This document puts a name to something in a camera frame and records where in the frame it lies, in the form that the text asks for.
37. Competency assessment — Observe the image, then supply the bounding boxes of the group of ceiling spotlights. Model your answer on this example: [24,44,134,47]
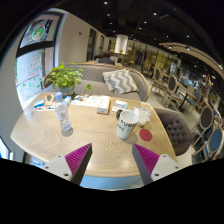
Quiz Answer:
[99,0,224,73]

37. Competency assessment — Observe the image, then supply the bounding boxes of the dark grey tufted armchair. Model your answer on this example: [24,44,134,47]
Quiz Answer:
[153,107,194,157]

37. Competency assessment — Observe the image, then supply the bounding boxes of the white mug with dark lettering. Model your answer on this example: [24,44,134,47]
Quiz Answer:
[115,108,140,141]

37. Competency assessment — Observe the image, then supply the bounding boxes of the clear plastic cup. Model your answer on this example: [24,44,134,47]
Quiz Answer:
[133,103,154,128]

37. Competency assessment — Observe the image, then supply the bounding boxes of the clear bottle with blue cap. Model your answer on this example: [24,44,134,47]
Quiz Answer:
[54,91,74,137]

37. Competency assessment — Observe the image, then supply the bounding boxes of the small blue box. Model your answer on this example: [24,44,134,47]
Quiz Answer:
[33,98,46,109]

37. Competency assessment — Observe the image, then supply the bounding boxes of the grey curved sofa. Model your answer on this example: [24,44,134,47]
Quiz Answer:
[41,63,151,103]

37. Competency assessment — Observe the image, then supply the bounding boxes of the grey white chevron cushion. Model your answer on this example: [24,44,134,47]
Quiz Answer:
[102,68,140,95]

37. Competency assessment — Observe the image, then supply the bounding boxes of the window with colourful poster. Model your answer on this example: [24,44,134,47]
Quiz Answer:
[14,12,64,111]

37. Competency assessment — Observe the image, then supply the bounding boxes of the person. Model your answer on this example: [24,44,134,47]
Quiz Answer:
[94,52,118,66]

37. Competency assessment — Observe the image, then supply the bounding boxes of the brown paper pad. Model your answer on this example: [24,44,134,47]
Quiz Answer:
[44,93,57,107]

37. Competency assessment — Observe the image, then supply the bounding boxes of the white round pillar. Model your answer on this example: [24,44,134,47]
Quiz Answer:
[114,34,129,55]

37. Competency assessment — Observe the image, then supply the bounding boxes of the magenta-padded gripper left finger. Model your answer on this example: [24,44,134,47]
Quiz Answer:
[43,143,93,186]

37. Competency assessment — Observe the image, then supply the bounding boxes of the green potted plant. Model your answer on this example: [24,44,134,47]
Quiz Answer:
[44,62,93,98]

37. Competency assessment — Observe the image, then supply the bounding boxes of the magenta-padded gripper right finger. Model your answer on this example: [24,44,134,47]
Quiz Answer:
[131,143,183,186]

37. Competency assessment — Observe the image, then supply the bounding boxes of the flat round red coaster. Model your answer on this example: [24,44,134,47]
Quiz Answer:
[138,128,153,142]

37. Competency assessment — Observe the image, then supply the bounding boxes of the small white blue packet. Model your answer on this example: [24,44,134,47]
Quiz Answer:
[111,99,129,113]

